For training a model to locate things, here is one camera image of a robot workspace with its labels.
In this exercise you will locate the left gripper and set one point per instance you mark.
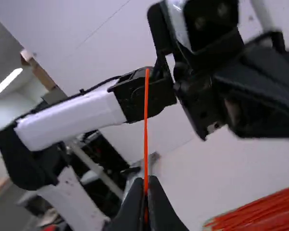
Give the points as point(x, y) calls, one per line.
point(200, 96)

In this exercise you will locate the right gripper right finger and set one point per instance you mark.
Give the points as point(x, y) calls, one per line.
point(161, 211)

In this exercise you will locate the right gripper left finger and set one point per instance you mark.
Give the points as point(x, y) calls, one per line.
point(132, 211)

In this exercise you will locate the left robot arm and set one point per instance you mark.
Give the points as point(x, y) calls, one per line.
point(69, 115)

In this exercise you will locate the silver rails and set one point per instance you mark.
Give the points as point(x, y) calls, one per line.
point(96, 168)

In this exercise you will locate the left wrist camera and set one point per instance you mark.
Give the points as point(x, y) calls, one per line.
point(207, 21)

